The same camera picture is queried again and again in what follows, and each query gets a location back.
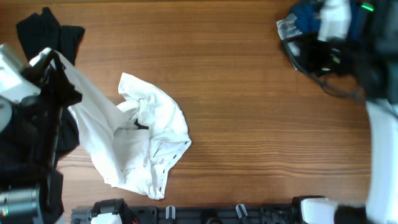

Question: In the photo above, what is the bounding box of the white t-shirt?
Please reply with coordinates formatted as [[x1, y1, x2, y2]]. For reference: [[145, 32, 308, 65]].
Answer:
[[29, 47, 192, 200]]

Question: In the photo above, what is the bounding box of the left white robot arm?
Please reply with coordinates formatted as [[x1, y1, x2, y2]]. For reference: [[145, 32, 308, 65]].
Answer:
[[1, 45, 123, 223]]

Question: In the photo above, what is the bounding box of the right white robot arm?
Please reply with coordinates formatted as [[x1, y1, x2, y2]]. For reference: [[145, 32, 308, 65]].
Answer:
[[277, 0, 397, 223]]

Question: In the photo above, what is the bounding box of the dark blue garment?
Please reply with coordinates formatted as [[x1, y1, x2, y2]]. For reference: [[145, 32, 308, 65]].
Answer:
[[289, 0, 365, 40]]

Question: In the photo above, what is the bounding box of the light blue denim garment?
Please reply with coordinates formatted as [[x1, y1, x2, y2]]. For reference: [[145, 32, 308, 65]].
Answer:
[[276, 13, 303, 71]]

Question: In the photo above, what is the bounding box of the black garment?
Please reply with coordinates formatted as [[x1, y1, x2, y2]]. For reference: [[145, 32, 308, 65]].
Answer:
[[16, 7, 85, 159]]

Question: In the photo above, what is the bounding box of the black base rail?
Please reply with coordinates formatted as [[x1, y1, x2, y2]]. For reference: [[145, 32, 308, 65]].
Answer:
[[70, 203, 299, 224]]

